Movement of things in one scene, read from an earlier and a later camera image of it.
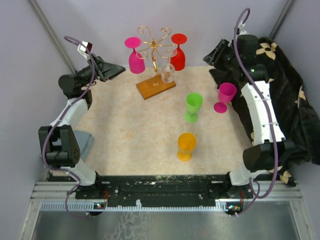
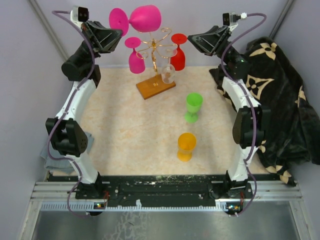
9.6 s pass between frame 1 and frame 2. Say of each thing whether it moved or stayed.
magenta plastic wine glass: stayed
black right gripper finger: moved
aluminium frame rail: stayed
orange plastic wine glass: stayed
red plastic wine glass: stayed
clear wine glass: stayed
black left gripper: moved
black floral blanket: stayed
